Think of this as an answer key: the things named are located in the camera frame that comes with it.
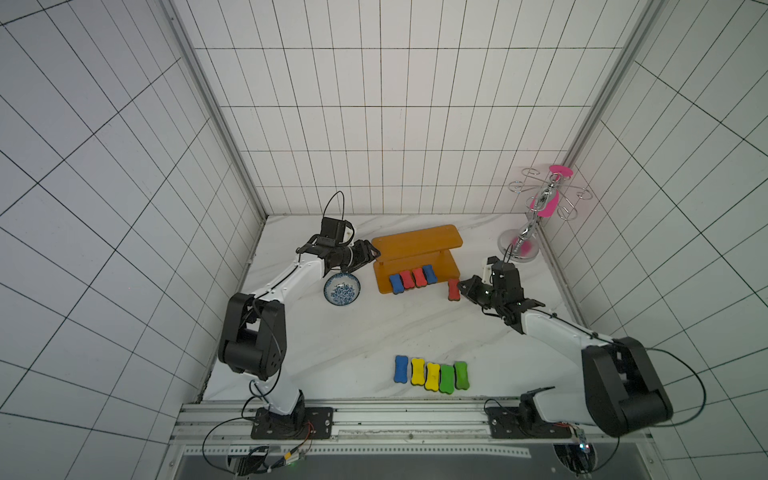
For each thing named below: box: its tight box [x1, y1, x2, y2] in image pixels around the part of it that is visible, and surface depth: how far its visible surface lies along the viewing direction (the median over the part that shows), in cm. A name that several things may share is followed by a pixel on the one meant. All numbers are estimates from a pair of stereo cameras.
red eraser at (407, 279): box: [400, 270, 415, 289], surface depth 100 cm
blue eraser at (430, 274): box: [422, 264, 438, 283], surface depth 102 cm
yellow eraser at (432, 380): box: [425, 362, 441, 391], surface depth 80 cm
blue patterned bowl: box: [323, 273, 361, 306], surface depth 97 cm
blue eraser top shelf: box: [394, 355, 409, 383], surface depth 83 cm
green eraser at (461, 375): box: [453, 361, 470, 390], surface depth 81 cm
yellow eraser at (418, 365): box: [411, 358, 425, 385], surface depth 81 cm
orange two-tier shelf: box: [372, 224, 463, 295], surface depth 99 cm
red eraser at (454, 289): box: [448, 278, 461, 301], surface depth 91 cm
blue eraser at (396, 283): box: [389, 274, 405, 295], surface depth 99 cm
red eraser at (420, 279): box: [412, 268, 427, 287], surface depth 100 cm
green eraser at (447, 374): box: [440, 364, 455, 394], surface depth 80 cm
